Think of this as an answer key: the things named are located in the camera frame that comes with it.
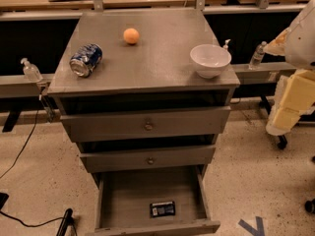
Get black stand bottom left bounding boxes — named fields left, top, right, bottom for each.
left=56, top=208, right=77, bottom=236

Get blue crushed soda can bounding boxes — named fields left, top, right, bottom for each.
left=69, top=43, right=102, bottom=78

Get clear water bottle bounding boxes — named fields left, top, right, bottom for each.
left=249, top=41, right=267, bottom=70

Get sanitizer pump bottle behind bowl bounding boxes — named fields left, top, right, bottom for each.
left=223, top=39, right=230, bottom=51

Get grey open bottom drawer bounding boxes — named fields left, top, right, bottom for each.
left=86, top=166, right=221, bottom=236

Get dark blue rxbar wrapper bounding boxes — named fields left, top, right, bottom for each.
left=150, top=201, right=176, bottom=218

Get grey wooden drawer cabinet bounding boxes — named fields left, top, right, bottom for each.
left=47, top=7, right=241, bottom=236

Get clear sanitizer pump bottle left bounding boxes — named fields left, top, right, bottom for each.
left=21, top=58, right=43, bottom=83

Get black floor cable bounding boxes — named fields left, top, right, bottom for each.
left=0, top=108, right=65, bottom=228

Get orange fruit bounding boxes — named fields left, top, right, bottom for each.
left=123, top=29, right=140, bottom=44

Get white ceramic bowl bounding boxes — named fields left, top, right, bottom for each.
left=190, top=44, right=231, bottom=79

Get black table leg with caster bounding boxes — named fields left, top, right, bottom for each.
left=259, top=95, right=315, bottom=150

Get grey top drawer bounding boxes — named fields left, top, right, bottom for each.
left=61, top=106, right=230, bottom=143

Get black caster right edge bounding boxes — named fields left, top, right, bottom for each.
left=304, top=199, right=315, bottom=213

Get grey middle drawer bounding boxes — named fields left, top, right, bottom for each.
left=80, top=146, right=216, bottom=173

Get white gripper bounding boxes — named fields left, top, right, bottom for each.
left=264, top=0, right=315, bottom=124

